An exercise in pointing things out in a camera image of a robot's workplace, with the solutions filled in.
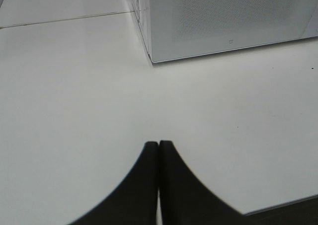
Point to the white microwave door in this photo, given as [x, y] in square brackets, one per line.
[187, 28]

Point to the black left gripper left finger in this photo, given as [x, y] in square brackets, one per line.
[134, 201]

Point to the white microwave oven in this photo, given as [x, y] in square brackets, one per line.
[141, 10]

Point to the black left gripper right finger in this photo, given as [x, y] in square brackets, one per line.
[185, 200]

